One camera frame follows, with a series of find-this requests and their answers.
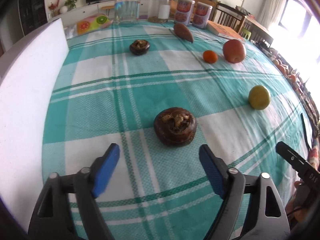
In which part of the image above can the dark water chestnut front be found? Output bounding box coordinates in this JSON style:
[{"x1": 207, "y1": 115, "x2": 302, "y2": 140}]
[{"x1": 153, "y1": 107, "x2": 197, "y2": 147}]

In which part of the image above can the dark water chestnut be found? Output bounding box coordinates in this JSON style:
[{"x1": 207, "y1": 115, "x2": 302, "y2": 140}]
[
  {"x1": 129, "y1": 40, "x2": 150, "y2": 56},
  {"x1": 153, "y1": 107, "x2": 197, "y2": 147}
]

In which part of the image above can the yellow green pear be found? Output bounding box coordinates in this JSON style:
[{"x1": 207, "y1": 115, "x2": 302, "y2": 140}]
[{"x1": 248, "y1": 85, "x2": 271, "y2": 111}]

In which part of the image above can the small orange tangerine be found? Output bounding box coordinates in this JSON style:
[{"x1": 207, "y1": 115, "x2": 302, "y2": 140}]
[{"x1": 202, "y1": 50, "x2": 218, "y2": 64}]

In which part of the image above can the red apple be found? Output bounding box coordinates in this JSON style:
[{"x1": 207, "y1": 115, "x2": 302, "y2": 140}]
[{"x1": 222, "y1": 40, "x2": 246, "y2": 63}]

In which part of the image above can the small sweet potato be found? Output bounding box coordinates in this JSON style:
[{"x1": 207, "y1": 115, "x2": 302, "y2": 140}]
[{"x1": 174, "y1": 23, "x2": 194, "y2": 43}]

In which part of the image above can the person's right hand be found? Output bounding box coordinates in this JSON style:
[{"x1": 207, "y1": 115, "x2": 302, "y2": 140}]
[{"x1": 285, "y1": 181, "x2": 316, "y2": 230}]

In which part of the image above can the teal white plaid tablecloth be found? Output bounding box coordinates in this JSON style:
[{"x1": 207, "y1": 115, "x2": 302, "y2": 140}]
[{"x1": 42, "y1": 21, "x2": 309, "y2": 239}]

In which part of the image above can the fruit pile on side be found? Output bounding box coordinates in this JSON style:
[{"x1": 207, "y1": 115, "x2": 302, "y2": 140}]
[{"x1": 272, "y1": 59, "x2": 297, "y2": 83}]

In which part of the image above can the fruit pattern cushion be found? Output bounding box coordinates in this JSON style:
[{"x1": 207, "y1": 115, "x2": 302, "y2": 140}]
[{"x1": 76, "y1": 13, "x2": 113, "y2": 35}]

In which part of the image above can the orange book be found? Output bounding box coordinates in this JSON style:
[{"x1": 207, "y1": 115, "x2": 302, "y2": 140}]
[{"x1": 206, "y1": 21, "x2": 245, "y2": 43}]

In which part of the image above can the white tv cabinet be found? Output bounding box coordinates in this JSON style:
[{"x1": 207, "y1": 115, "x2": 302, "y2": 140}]
[{"x1": 47, "y1": 0, "x2": 151, "y2": 23}]

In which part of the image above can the red food can right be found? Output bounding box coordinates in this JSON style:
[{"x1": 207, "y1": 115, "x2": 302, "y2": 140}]
[{"x1": 192, "y1": 2, "x2": 213, "y2": 29}]

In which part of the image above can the clear glass jar gold lid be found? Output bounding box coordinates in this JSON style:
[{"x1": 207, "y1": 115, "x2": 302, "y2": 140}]
[{"x1": 114, "y1": 0, "x2": 140, "y2": 24}]

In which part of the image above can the red flower vase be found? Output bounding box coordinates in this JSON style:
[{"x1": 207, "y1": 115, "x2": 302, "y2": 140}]
[{"x1": 48, "y1": 0, "x2": 60, "y2": 17}]

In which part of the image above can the clear jar black lid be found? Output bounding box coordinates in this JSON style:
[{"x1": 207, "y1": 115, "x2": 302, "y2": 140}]
[{"x1": 148, "y1": 0, "x2": 172, "y2": 23}]

